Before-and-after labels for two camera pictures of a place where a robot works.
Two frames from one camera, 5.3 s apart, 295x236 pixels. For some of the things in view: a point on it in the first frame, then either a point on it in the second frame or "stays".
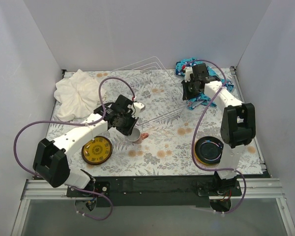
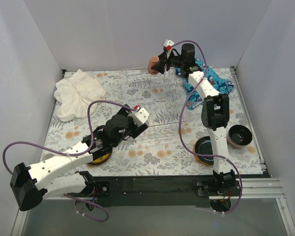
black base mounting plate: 148,191 stays
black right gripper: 187,89 -> 164,65
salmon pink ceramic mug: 136,136 -> 153,61
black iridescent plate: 208,150 stays
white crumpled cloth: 77,95 stays
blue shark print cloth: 199,100 stays
